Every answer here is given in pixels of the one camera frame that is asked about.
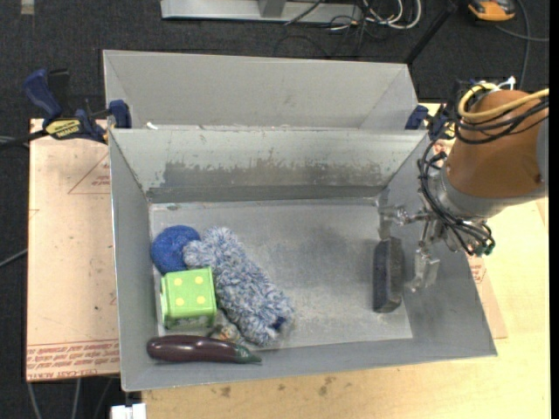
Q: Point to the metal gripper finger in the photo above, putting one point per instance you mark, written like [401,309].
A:
[393,216]
[423,271]

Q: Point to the dark flat block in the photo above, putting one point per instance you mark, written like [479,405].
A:
[388,277]

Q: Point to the grey metal bin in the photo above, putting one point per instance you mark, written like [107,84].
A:
[323,256]

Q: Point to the blue and white fluffy cloth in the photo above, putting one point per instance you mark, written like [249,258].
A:
[244,286]

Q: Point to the small brown patterned object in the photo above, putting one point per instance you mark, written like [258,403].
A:
[225,332]

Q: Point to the green die with yellow dots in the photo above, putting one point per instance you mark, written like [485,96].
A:
[188,297]

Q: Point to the blue yarn ball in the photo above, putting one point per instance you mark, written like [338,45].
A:
[170,249]

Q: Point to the purple toy eggplant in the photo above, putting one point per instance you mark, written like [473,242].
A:
[196,350]

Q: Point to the brown cardboard board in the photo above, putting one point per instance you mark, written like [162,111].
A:
[70,251]

